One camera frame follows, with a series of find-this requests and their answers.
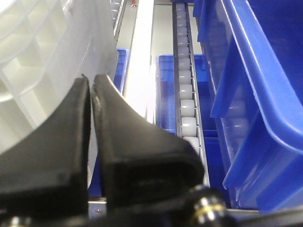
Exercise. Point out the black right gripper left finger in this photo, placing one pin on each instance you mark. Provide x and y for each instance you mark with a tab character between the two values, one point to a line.
44	176

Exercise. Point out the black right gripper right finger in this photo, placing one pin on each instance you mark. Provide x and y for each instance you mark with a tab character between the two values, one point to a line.
140	162

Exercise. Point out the white plastic tote bin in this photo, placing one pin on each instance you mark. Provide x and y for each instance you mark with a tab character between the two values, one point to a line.
44	46

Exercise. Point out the blue bin below rollers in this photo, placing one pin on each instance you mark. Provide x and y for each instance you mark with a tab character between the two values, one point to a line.
165	114

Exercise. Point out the blue bin lower left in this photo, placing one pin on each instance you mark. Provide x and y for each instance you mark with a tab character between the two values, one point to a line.
121	69

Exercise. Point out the blue bin upper right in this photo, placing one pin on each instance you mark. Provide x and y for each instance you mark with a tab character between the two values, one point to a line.
254	61

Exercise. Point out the grey roller conveyor track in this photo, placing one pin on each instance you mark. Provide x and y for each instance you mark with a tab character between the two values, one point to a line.
188	118

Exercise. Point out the white shelf divider rail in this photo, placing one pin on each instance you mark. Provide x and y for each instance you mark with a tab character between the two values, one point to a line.
136	91

